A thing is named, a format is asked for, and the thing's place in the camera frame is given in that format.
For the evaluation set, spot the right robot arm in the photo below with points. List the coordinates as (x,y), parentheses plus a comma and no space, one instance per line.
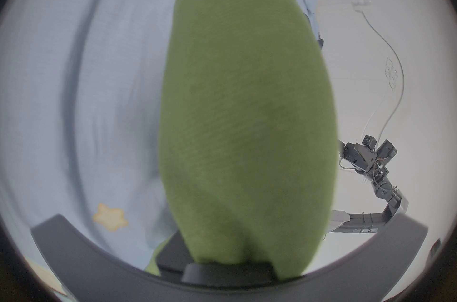
(389,197)

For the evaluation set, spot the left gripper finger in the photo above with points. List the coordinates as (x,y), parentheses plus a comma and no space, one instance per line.
(171,254)

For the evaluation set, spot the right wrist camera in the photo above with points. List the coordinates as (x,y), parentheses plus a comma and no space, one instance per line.
(369,142)

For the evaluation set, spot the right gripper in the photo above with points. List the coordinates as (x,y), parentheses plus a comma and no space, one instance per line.
(359,157)

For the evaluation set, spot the bed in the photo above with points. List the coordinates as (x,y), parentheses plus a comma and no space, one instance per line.
(107,79)

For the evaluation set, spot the green shorts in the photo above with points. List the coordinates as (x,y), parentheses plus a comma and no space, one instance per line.
(242,115)

